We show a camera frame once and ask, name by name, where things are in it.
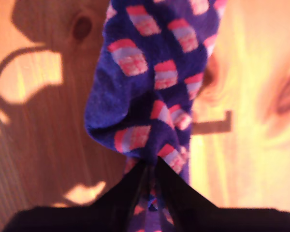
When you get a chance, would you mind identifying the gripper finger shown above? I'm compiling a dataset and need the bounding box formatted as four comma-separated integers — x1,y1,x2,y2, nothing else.
155,156,219,210
93,160,151,210

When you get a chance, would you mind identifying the purple patterned sock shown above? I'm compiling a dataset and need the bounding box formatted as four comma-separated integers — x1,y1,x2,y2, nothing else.
83,0,229,232

